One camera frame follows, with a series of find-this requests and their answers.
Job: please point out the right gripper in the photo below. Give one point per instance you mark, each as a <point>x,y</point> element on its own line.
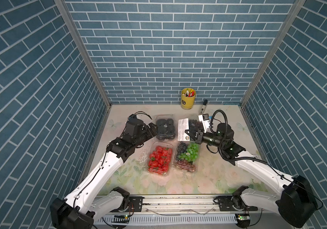
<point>197,136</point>

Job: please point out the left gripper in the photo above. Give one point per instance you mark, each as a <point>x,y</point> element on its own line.
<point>149,134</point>

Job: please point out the white sticker sheet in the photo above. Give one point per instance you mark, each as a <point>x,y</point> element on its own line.
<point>183,124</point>

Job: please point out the clear box of blackberries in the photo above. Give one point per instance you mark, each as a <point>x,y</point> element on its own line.
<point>166,128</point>

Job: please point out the clear box of red berries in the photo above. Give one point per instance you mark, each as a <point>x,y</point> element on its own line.
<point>160,158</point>

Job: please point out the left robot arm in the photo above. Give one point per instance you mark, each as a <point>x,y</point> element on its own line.
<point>80,209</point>

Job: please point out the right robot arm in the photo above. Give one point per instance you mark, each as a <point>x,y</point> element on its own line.
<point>221,136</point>

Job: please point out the clear box of dark grapes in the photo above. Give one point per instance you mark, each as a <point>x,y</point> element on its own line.
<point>195,124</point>

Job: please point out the clear box of mixed grapes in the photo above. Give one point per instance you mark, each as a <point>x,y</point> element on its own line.
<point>186,158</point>

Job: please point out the yellow pen cup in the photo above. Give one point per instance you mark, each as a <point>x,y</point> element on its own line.
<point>187,103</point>

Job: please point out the red markers in cup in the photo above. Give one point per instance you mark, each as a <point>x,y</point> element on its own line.
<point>189,92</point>

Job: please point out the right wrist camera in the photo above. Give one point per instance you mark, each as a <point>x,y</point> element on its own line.
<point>205,120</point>

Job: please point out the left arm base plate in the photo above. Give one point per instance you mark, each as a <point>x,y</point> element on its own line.
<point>133,203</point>

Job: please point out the aluminium mounting rail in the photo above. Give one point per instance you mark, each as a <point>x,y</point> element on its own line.
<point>177,203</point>

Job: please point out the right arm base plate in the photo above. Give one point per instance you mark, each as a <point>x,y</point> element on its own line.
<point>231,203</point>

